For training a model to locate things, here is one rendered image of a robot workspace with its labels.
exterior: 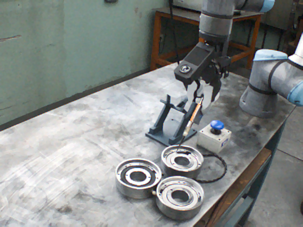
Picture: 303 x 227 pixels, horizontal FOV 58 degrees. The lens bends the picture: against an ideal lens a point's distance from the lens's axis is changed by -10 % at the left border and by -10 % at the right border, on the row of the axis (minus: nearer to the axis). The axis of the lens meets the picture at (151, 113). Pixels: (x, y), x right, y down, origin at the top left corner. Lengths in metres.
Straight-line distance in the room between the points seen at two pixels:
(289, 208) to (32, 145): 1.60
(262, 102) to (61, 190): 0.73
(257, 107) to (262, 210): 0.95
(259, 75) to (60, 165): 0.71
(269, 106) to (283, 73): 0.16
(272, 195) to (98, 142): 1.43
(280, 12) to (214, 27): 3.75
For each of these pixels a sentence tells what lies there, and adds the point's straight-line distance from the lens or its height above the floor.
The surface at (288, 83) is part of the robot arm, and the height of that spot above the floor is 0.98.
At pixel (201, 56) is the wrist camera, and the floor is 1.08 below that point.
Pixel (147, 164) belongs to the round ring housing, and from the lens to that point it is 0.73.
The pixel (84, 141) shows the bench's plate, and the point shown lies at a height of 0.80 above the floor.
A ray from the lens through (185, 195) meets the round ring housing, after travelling 0.69.
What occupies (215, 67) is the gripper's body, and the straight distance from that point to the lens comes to 0.71.
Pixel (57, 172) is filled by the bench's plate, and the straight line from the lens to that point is 0.76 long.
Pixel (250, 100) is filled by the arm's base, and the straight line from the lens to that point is 1.10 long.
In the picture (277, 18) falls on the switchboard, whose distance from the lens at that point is 4.43.
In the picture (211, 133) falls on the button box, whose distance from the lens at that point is 0.86.
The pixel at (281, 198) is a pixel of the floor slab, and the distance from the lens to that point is 2.05.
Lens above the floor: 1.30
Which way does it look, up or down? 30 degrees down
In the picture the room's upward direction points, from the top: 6 degrees clockwise
